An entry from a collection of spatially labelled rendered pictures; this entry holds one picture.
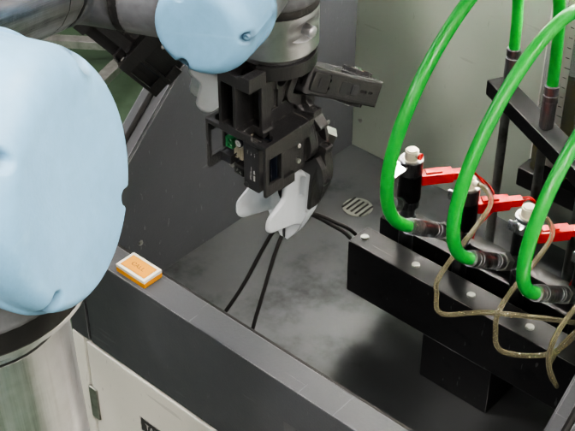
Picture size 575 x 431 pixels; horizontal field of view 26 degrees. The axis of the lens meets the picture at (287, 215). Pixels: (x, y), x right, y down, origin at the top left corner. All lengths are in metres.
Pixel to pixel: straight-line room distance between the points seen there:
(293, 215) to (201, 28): 0.31
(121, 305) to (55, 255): 1.03
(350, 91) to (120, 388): 0.71
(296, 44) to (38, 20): 0.25
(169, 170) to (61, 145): 1.10
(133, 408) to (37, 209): 1.18
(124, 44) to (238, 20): 0.48
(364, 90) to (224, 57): 0.27
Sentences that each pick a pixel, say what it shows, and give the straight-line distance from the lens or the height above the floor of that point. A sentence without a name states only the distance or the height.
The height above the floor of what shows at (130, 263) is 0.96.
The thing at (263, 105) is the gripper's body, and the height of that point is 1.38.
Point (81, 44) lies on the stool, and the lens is 3.71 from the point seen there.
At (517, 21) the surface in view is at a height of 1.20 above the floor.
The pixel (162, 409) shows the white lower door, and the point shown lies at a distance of 1.63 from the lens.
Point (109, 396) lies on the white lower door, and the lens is 1.72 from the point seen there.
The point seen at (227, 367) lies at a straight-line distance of 1.45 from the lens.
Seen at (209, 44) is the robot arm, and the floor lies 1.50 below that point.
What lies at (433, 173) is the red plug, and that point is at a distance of 1.47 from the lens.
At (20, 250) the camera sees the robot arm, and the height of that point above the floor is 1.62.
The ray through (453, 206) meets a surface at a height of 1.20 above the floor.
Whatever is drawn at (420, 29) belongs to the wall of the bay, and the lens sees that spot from 1.76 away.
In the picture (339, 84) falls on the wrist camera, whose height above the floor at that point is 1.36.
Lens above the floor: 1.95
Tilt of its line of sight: 38 degrees down
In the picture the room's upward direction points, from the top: straight up
